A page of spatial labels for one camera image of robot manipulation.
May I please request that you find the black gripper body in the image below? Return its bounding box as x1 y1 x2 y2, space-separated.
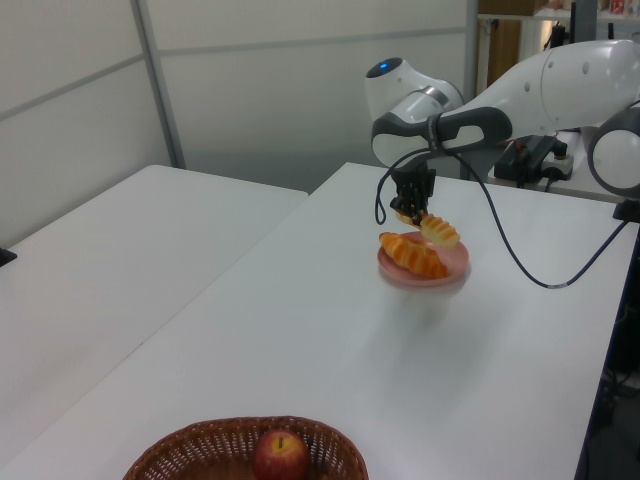
391 166 437 202

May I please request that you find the brown wooden panel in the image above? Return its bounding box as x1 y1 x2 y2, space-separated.
487 19 521 86

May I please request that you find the ribbed toy bread roll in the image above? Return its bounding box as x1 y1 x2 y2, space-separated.
418 213 461 250

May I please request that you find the black monitor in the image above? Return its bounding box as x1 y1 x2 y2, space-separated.
569 0 599 46

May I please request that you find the braided toy bread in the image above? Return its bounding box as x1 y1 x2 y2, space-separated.
378 231 449 280

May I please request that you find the pink plate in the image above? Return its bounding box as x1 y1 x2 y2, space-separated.
376 231 471 287

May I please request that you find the black stand base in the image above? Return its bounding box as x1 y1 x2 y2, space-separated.
613 199 640 222

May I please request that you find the red toy apple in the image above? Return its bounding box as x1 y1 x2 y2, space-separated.
250 429 310 480

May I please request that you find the brown woven basket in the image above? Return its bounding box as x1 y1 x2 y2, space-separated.
122 415 370 480

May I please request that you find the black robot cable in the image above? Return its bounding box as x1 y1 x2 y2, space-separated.
372 147 629 290

